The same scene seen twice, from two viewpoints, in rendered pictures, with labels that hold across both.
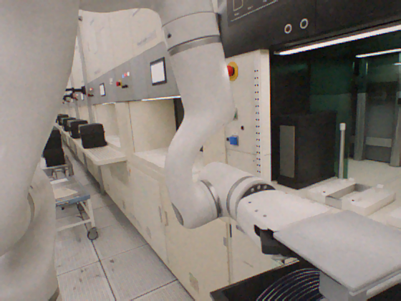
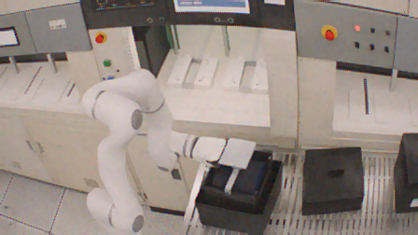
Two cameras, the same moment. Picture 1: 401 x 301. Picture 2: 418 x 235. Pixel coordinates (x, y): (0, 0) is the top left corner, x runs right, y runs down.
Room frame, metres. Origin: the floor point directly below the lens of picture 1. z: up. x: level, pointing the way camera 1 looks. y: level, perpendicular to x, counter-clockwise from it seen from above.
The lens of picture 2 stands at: (-0.56, 0.61, 2.42)
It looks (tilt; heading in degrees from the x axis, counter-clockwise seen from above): 45 degrees down; 320
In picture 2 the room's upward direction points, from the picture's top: 10 degrees counter-clockwise
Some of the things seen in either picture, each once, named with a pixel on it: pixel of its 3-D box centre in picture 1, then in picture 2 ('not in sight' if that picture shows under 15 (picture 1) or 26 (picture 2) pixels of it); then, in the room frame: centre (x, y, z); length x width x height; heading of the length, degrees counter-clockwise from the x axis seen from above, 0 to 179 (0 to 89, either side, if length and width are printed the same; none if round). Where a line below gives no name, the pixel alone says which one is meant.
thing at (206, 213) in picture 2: not in sight; (241, 194); (0.25, -0.15, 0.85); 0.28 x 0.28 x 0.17; 23
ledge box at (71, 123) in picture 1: (78, 128); not in sight; (4.05, 1.86, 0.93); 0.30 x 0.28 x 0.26; 33
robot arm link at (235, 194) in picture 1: (254, 202); (192, 146); (0.40, -0.08, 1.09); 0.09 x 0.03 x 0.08; 113
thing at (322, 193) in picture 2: not in sight; (334, 177); (-0.03, -0.45, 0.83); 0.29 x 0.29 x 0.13; 38
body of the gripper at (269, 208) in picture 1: (278, 216); (208, 150); (0.35, -0.11, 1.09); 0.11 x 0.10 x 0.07; 23
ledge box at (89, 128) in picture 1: (91, 135); not in sight; (3.02, 1.25, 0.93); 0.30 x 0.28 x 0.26; 28
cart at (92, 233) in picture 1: (65, 207); not in sight; (2.57, 1.46, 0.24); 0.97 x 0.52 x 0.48; 33
